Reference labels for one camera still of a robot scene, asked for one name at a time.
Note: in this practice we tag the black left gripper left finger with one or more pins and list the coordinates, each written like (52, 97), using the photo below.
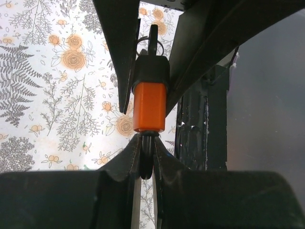
(106, 198)

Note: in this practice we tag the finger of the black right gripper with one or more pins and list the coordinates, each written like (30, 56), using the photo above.
(120, 25)
(211, 29)

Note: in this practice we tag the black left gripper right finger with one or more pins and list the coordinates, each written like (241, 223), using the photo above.
(190, 199)

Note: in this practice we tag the orange and black padlock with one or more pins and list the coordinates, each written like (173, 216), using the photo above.
(150, 86)

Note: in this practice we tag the floral patterned table mat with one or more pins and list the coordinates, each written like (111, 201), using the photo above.
(59, 106)

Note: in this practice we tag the black key with ring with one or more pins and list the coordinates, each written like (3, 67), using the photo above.
(152, 42)

